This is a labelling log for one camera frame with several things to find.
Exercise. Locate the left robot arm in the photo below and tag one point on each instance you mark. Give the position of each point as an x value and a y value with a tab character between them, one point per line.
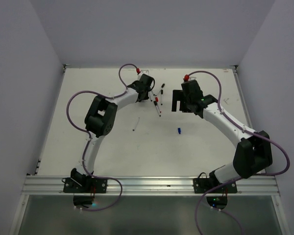
100	119

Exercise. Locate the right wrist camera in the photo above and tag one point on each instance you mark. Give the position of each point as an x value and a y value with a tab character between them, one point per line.
187	78

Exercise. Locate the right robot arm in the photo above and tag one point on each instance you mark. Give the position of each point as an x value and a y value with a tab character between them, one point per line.
252	153

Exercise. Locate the red marker pen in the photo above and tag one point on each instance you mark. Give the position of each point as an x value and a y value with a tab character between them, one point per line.
156	99

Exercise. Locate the black marker beside red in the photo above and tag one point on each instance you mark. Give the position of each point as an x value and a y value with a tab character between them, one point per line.
157	108

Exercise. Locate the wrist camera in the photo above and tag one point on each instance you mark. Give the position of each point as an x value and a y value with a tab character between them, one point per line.
187	78
146	72

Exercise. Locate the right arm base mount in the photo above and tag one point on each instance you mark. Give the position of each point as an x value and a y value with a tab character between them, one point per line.
218	198

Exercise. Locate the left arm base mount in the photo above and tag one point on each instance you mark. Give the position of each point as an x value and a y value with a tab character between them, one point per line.
84	188

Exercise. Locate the aluminium front rail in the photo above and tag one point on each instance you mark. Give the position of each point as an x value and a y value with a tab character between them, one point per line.
157	186

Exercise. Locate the black marker diagonal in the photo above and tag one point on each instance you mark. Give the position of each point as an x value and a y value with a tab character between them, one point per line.
161	88

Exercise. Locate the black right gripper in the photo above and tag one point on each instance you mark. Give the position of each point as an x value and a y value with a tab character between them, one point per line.
178	95

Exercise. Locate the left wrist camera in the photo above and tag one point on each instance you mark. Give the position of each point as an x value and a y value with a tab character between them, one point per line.
146	72

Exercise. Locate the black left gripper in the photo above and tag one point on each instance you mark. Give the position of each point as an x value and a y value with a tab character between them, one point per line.
146	97

